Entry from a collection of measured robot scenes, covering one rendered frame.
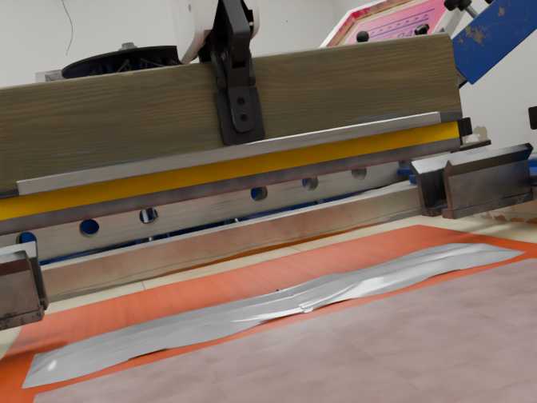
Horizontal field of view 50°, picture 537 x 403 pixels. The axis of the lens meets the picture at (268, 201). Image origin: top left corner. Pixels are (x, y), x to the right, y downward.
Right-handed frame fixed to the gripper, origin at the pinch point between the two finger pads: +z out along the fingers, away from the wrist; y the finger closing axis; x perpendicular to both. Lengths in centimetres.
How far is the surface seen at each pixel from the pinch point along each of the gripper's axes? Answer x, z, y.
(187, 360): -7.9, 14.1, 10.6
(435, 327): 5.0, 14.0, 16.4
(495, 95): 200, -6, -228
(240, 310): -3.4, 13.3, 5.7
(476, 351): 4.6, 14.0, 20.6
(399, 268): 9.5, 13.4, 4.6
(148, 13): 46, -119, -415
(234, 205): 3.9, 8.6, -24.7
